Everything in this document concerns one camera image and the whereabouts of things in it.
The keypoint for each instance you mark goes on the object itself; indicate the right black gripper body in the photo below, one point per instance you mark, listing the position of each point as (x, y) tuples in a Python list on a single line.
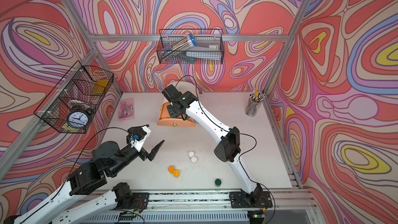
[(173, 112)]

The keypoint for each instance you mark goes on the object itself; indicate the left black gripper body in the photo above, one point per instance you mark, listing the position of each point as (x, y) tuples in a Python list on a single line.
[(143, 154)]

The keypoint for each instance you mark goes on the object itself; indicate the round white drawer cabinet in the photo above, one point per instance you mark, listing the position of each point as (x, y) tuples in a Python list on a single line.
[(164, 117)]

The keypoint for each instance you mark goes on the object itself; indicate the white paint can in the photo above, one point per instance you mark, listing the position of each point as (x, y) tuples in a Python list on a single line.
[(194, 159), (191, 154)]

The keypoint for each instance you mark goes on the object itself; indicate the dark green paint can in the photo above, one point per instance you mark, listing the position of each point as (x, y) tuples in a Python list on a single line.
[(218, 182)]

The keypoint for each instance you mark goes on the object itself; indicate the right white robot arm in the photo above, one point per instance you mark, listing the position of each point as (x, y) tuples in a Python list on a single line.
[(228, 139)]

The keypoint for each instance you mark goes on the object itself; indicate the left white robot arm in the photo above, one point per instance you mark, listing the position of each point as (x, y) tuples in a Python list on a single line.
[(107, 161)]

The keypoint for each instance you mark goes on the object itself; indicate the orange paint can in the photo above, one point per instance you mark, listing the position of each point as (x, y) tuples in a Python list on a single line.
[(171, 169)]

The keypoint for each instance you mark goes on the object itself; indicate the pink plastic box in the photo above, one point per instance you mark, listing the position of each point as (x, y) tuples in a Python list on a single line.
[(126, 109)]

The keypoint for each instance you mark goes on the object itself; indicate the clear tube of pencils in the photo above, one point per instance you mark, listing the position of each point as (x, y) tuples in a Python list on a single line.
[(172, 47)]

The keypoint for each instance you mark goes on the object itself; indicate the grey white box in basket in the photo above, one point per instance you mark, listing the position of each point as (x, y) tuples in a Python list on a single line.
[(204, 53)]

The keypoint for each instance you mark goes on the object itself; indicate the clear pencil cup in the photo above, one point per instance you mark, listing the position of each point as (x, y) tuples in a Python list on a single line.
[(255, 99)]

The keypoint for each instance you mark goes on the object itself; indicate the black alarm clock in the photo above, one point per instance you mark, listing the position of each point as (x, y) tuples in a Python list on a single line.
[(79, 117)]

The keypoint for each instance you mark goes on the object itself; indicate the yellow object in basket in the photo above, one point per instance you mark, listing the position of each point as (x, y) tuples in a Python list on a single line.
[(99, 87)]

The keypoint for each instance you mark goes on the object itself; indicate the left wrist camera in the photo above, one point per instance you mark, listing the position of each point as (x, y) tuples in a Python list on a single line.
[(136, 136)]

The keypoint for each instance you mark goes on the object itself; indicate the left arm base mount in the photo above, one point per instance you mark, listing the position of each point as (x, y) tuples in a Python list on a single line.
[(126, 199)]

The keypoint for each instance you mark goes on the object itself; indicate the black wire basket back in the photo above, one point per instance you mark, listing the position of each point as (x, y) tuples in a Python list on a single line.
[(211, 38)]

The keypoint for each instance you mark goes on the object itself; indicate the black wire basket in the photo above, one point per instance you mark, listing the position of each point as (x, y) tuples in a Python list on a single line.
[(74, 88), (211, 38)]

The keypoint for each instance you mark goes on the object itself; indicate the black wire basket left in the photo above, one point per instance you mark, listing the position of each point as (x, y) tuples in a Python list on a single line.
[(74, 88)]

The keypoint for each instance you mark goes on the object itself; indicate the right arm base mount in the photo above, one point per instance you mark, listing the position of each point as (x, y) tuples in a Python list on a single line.
[(257, 199)]

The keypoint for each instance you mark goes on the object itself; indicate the aluminium rail base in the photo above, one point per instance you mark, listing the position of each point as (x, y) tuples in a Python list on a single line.
[(203, 207)]

